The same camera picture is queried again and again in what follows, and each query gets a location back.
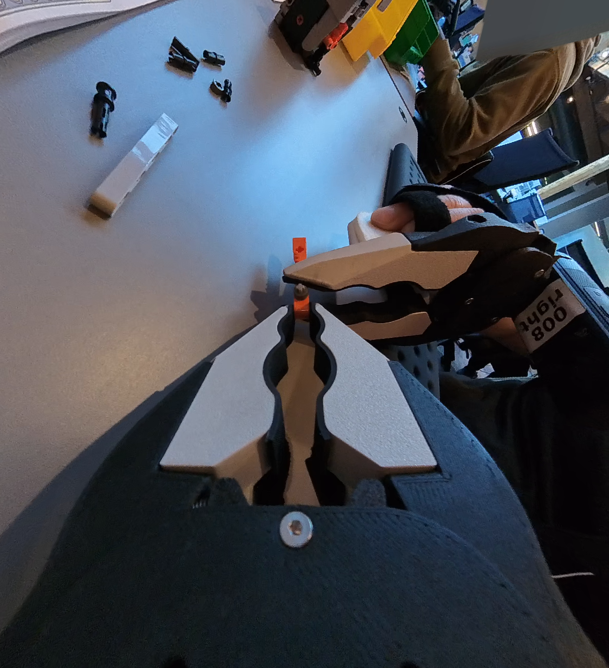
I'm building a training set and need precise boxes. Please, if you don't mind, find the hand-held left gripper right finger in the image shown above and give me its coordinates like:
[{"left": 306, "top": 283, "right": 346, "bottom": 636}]
[{"left": 312, "top": 303, "right": 438, "bottom": 477}]

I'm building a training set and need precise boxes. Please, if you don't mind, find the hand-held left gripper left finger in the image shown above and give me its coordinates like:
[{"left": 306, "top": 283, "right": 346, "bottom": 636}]
[{"left": 159, "top": 306, "right": 290, "bottom": 477}]

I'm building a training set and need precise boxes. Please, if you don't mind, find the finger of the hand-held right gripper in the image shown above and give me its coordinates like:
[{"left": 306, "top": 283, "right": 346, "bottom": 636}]
[
  {"left": 335, "top": 286, "right": 434, "bottom": 342},
  {"left": 282, "top": 232, "right": 481, "bottom": 294}
]

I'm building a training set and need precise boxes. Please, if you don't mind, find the orange building piece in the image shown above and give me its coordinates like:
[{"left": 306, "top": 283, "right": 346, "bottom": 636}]
[{"left": 290, "top": 237, "right": 311, "bottom": 320}]

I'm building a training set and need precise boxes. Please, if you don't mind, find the person's right forearm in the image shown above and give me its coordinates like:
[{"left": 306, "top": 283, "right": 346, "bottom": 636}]
[{"left": 484, "top": 315, "right": 536, "bottom": 358}]

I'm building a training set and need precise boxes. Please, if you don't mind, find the grey desk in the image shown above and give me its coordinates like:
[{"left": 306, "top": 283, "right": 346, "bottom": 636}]
[{"left": 0, "top": 0, "right": 421, "bottom": 666}]

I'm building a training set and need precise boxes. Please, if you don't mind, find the person's right hand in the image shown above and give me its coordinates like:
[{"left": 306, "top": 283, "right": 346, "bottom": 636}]
[{"left": 369, "top": 194, "right": 486, "bottom": 234}]

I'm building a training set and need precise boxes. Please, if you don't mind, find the blue chair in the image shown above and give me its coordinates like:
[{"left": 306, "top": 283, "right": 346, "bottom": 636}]
[{"left": 468, "top": 127, "right": 580, "bottom": 195}]

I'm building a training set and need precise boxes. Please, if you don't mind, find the pale wooden beam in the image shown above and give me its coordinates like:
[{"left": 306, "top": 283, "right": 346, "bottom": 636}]
[{"left": 538, "top": 140, "right": 609, "bottom": 200}]

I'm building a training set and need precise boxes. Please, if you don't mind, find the person's black clothing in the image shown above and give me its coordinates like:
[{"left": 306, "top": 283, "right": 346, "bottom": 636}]
[{"left": 439, "top": 360, "right": 609, "bottom": 668}]

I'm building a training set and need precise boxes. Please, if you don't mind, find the green plastic bin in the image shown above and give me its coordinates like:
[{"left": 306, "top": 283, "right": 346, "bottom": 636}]
[{"left": 384, "top": 0, "right": 442, "bottom": 67}]

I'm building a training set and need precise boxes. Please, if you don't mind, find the yellow plastic bin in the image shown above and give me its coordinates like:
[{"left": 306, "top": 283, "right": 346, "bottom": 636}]
[{"left": 341, "top": 0, "right": 421, "bottom": 63}]

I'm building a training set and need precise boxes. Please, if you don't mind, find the black grey toy vehicle model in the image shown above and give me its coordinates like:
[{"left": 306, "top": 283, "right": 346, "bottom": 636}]
[{"left": 274, "top": 0, "right": 374, "bottom": 77}]

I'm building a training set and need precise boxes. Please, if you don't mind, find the grey building beam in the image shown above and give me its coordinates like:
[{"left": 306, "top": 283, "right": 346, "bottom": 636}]
[{"left": 89, "top": 113, "right": 179, "bottom": 218}]

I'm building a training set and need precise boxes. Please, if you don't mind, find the black angled connector piece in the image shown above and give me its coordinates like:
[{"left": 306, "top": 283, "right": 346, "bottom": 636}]
[{"left": 167, "top": 36, "right": 201, "bottom": 72}]

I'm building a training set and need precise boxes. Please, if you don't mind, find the long black axle pin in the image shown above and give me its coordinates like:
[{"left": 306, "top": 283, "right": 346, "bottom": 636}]
[{"left": 89, "top": 81, "right": 118, "bottom": 140}]

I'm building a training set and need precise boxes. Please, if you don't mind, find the instruction booklet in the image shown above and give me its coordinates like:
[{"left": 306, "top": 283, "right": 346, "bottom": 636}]
[{"left": 0, "top": 0, "right": 165, "bottom": 72}]

